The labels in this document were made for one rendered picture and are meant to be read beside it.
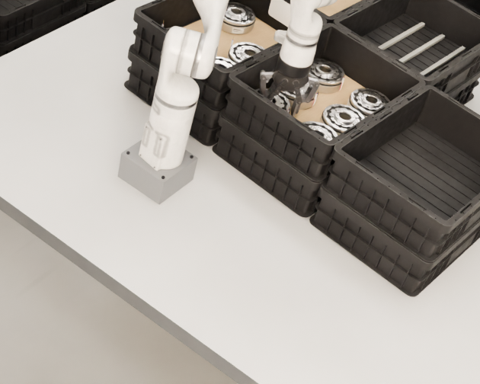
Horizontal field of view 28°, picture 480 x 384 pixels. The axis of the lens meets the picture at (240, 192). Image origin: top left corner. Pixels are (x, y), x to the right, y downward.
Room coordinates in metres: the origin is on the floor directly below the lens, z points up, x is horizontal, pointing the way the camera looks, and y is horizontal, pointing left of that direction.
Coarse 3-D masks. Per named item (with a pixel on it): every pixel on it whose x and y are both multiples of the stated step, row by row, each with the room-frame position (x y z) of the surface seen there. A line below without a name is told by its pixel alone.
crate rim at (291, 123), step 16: (368, 48) 2.01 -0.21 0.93; (256, 64) 1.82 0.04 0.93; (240, 80) 1.74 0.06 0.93; (416, 80) 1.94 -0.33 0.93; (256, 96) 1.70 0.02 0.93; (400, 96) 1.85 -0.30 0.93; (272, 112) 1.67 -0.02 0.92; (384, 112) 1.77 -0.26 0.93; (288, 128) 1.65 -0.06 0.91; (304, 128) 1.63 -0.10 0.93; (352, 128) 1.68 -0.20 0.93; (320, 144) 1.61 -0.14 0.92
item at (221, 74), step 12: (156, 0) 1.97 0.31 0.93; (168, 0) 1.99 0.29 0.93; (288, 0) 2.14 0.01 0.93; (144, 24) 1.87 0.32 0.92; (156, 24) 1.87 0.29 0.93; (156, 36) 1.85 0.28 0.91; (276, 48) 1.90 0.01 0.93; (252, 60) 1.83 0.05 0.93; (216, 72) 1.76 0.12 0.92; (228, 72) 1.76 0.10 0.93
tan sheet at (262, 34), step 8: (192, 24) 2.06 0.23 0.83; (200, 24) 2.07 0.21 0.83; (256, 24) 2.14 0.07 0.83; (264, 24) 2.15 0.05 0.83; (200, 32) 2.04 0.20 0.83; (224, 32) 2.07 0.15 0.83; (256, 32) 2.11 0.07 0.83; (264, 32) 2.12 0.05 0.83; (272, 32) 2.13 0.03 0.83; (224, 40) 2.03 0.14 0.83; (240, 40) 2.05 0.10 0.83; (248, 40) 2.06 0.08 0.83; (256, 40) 2.07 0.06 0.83; (264, 40) 2.08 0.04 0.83; (272, 40) 2.09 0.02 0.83; (224, 48) 2.00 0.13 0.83; (264, 48) 2.05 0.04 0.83; (224, 56) 1.96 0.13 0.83
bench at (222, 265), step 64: (128, 0) 2.30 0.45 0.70; (0, 64) 1.86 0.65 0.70; (64, 64) 1.93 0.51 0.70; (128, 64) 2.00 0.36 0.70; (0, 128) 1.63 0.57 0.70; (64, 128) 1.69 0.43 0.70; (128, 128) 1.75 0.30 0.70; (0, 192) 1.43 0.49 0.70; (64, 192) 1.49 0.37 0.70; (128, 192) 1.54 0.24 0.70; (192, 192) 1.60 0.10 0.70; (256, 192) 1.66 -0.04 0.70; (64, 256) 1.34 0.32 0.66; (128, 256) 1.35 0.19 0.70; (192, 256) 1.40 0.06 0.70; (256, 256) 1.45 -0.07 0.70; (320, 256) 1.51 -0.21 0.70; (192, 320) 1.23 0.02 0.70; (256, 320) 1.28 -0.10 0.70; (320, 320) 1.33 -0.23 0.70; (384, 320) 1.37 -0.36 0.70; (448, 320) 1.42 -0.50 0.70
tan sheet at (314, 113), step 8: (344, 80) 2.00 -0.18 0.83; (352, 80) 2.01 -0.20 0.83; (344, 88) 1.97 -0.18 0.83; (352, 88) 1.98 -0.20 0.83; (320, 96) 1.91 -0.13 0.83; (328, 96) 1.92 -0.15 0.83; (336, 96) 1.93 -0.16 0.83; (344, 96) 1.94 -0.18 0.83; (320, 104) 1.87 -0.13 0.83; (328, 104) 1.88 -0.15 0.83; (344, 104) 1.90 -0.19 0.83; (304, 112) 1.83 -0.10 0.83; (312, 112) 1.84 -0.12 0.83; (320, 112) 1.84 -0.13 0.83; (304, 120) 1.80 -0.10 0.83; (312, 120) 1.80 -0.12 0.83
